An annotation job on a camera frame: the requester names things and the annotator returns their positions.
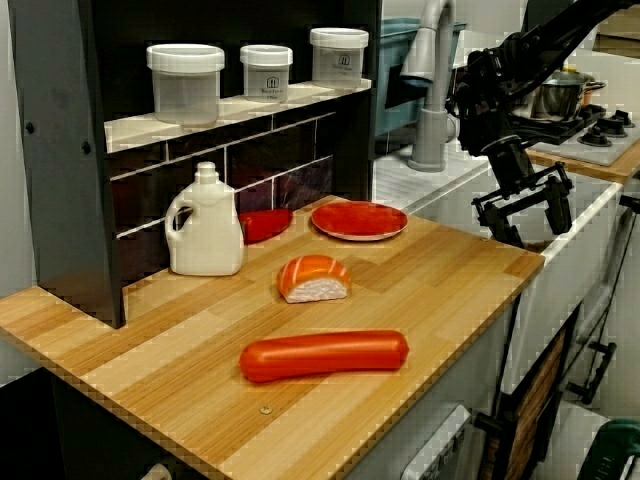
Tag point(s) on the red plate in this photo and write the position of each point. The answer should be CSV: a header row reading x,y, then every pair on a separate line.
x,y
360,220

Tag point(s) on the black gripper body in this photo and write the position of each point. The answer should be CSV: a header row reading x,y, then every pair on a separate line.
x,y
510,165

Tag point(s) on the black framed oven door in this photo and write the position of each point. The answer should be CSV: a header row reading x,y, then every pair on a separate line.
x,y
535,400

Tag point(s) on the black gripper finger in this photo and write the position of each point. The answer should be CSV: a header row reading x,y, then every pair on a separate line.
x,y
560,210
505,225

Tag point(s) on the grey faucet lever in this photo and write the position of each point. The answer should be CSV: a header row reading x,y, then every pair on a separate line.
x,y
451,127

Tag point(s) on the blue plastic bin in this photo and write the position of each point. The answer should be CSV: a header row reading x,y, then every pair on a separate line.
x,y
395,75

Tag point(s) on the small clear jar white lid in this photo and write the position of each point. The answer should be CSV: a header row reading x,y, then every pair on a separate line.
x,y
266,75
339,55

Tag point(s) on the white toy sink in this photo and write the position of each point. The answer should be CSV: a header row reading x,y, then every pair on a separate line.
x,y
440,175

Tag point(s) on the grey hob panel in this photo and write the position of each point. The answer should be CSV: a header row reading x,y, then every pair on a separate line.
x,y
620,150

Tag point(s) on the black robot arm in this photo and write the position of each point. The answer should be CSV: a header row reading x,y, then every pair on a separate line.
x,y
485,100

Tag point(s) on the white detergent bottle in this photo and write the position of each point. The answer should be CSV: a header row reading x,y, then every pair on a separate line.
x,y
205,235

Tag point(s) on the dark grey shelf unit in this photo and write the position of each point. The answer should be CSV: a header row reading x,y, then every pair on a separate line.
x,y
65,150

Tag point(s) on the red toy pepper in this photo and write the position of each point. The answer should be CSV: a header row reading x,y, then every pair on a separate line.
x,y
265,225

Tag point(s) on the white appliance front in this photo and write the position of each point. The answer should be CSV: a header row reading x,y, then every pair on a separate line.
x,y
440,450

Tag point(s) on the black stove grate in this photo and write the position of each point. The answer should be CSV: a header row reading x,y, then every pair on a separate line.
x,y
560,131

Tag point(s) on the steel cooking pot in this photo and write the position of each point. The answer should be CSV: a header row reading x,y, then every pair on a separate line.
x,y
565,100

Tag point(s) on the orange toy sausage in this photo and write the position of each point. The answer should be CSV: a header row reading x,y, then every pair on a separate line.
x,y
325,355

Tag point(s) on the green object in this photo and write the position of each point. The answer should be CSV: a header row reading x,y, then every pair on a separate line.
x,y
620,450

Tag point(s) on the black stove knob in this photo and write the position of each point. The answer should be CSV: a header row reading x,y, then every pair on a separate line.
x,y
595,136
617,123

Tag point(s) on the toy salmon sushi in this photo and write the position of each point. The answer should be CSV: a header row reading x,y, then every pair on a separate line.
x,y
315,280

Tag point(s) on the large clear jar white lid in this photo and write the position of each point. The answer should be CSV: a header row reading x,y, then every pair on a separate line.
x,y
185,85

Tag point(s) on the grey toy faucet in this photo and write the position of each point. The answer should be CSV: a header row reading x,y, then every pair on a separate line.
x,y
427,145

